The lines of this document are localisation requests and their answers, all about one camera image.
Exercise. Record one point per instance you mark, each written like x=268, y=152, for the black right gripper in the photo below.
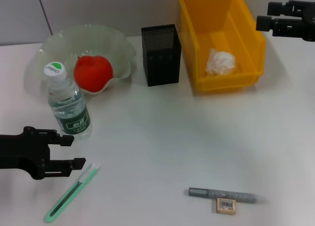
x=310, y=21

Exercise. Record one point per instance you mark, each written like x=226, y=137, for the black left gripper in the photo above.
x=22, y=152

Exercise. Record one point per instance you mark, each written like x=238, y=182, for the clear green-label water bottle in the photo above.
x=71, y=112

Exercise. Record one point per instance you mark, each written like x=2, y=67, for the mint green utility knife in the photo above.
x=71, y=192

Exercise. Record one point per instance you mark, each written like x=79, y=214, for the white paper ball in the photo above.
x=221, y=62

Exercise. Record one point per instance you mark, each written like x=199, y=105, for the red tomato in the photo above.
x=94, y=72

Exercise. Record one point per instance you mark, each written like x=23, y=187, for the pale green wavy fruit plate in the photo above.
x=86, y=39

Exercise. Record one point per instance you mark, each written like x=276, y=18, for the black mesh pen holder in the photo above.
x=162, y=68

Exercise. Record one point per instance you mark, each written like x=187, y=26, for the grey marker pen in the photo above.
x=221, y=194

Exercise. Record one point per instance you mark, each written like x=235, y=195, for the beige barcode eraser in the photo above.
x=226, y=205

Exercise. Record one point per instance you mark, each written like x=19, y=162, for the yellow plastic bin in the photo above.
x=197, y=26

